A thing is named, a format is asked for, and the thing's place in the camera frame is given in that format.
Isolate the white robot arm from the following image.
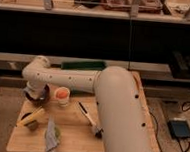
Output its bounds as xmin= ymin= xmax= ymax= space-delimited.
xmin=22 ymin=56 xmax=153 ymax=152

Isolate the grey crumpled cloth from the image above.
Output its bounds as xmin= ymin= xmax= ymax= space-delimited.
xmin=45 ymin=118 xmax=61 ymax=152

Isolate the dark blue foot pedal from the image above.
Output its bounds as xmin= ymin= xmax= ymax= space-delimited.
xmin=167 ymin=119 xmax=190 ymax=139

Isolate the white cup with orange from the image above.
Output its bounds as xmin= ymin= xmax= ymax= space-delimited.
xmin=54 ymin=87 xmax=70 ymax=106

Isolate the black box on shelf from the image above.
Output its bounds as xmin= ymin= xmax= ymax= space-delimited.
xmin=169 ymin=51 xmax=190 ymax=80

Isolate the purple bowl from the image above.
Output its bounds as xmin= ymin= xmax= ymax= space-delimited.
xmin=24 ymin=85 xmax=50 ymax=107

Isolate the green tray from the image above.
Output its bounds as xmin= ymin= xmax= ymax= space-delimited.
xmin=61 ymin=60 xmax=106 ymax=71

